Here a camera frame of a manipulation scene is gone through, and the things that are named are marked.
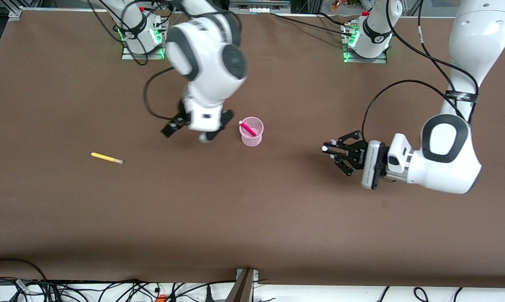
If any pink highlighter pen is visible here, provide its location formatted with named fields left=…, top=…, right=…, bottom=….
left=239, top=120, right=257, bottom=137

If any pink translucent pen holder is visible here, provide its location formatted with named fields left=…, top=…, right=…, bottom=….
left=239, top=117, right=264, bottom=147

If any yellow highlighter pen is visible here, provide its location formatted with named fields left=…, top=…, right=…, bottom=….
left=91, top=152, right=124, bottom=164

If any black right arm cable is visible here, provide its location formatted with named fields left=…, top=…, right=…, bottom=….
left=143, top=66, right=182, bottom=122

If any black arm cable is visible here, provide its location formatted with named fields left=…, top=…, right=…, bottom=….
left=143, top=66, right=182, bottom=122
left=385, top=0, right=480, bottom=124

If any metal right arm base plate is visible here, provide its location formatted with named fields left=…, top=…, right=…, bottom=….
left=121, top=40, right=166, bottom=60

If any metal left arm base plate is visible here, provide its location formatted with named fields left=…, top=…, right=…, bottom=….
left=341, top=23, right=388, bottom=64

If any black right base cable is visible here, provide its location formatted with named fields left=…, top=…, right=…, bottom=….
left=87, top=0, right=152, bottom=66

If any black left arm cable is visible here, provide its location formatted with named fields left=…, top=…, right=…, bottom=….
left=385, top=0, right=480, bottom=124

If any black strap on arm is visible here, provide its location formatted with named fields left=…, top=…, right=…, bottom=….
left=445, top=90, right=479, bottom=104

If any black tabletop cable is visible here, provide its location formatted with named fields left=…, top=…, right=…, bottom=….
left=271, top=12, right=349, bottom=35

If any aluminium frame rail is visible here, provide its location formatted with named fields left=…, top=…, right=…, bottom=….
left=229, top=0, right=292, bottom=14

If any metal table edge bracket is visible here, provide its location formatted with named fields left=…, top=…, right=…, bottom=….
left=227, top=268, right=259, bottom=302

